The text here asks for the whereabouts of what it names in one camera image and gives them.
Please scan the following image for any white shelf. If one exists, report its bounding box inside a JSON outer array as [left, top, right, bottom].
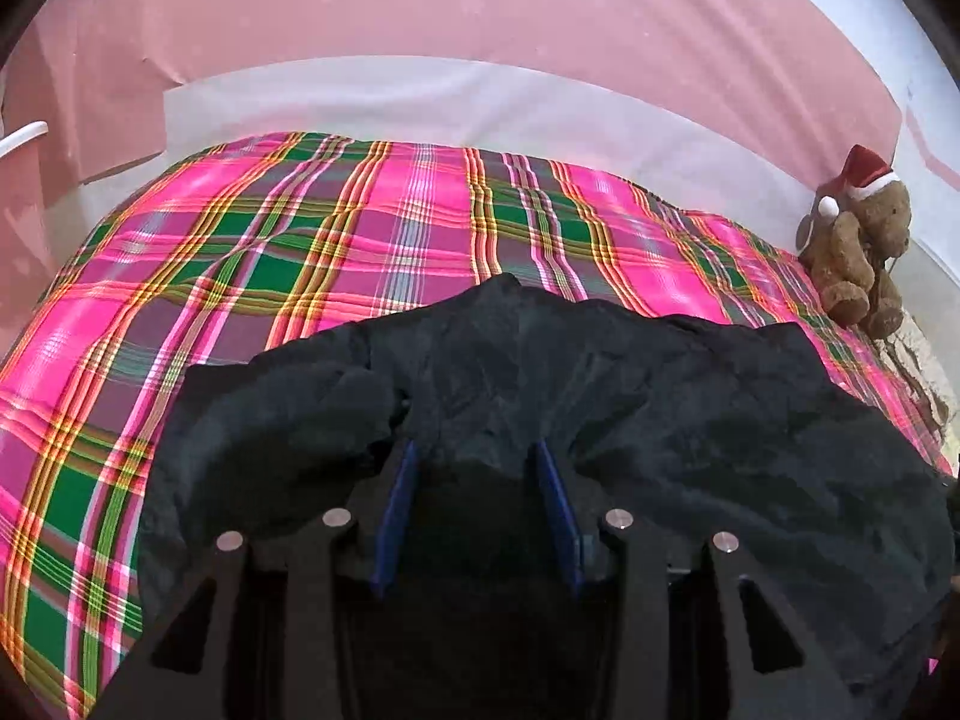
[[0, 122, 50, 162]]

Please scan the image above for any floral cloth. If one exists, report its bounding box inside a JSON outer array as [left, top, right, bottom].
[[874, 307, 953, 458]]

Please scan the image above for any pink green plaid blanket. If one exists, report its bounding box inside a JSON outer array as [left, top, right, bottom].
[[0, 131, 953, 720]]

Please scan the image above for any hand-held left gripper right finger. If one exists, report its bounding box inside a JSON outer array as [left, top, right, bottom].
[[534, 441, 863, 720]]

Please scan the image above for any brown teddy bear santa hat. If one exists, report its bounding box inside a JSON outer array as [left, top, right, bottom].
[[796, 144, 912, 340]]

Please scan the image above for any black puffer jacket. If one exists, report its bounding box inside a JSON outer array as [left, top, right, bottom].
[[139, 274, 957, 720]]

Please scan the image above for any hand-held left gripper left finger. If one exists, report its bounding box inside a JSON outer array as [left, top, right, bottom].
[[90, 439, 419, 720]]

